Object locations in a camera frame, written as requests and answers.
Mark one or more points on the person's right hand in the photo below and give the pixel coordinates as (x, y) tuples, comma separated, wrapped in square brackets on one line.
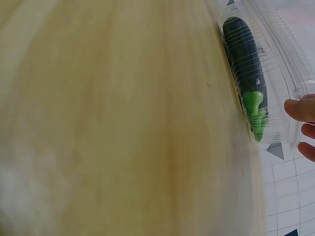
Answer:
[(305, 110)]

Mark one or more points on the person's right fingers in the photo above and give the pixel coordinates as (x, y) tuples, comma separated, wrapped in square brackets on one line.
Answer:
[(309, 150)]

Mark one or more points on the person's right thumb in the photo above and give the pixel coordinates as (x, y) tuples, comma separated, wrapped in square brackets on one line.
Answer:
[(299, 110)]

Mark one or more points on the clear plastic clamshell container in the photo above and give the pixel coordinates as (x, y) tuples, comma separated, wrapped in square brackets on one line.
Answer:
[(278, 73)]

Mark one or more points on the dark green toy cucumber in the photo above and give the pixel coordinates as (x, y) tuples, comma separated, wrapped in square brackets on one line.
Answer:
[(246, 61)]

